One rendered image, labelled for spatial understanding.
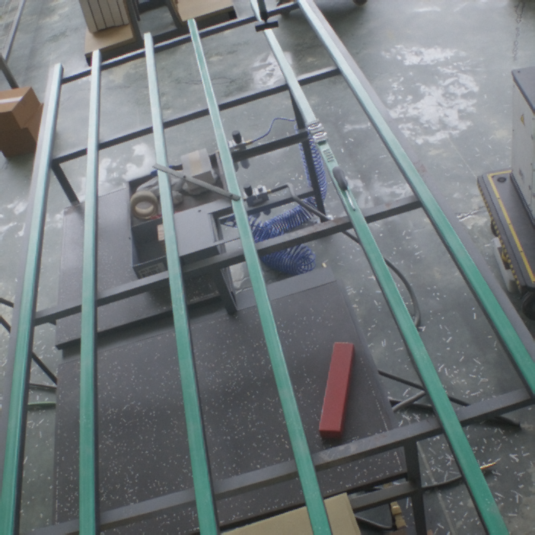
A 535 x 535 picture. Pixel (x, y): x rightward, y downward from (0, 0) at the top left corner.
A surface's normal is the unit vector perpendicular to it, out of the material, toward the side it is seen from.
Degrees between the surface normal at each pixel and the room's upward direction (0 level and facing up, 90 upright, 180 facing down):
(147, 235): 90
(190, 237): 0
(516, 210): 0
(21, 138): 90
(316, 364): 0
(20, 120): 90
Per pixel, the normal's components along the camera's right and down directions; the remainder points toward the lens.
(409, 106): -0.23, -0.68
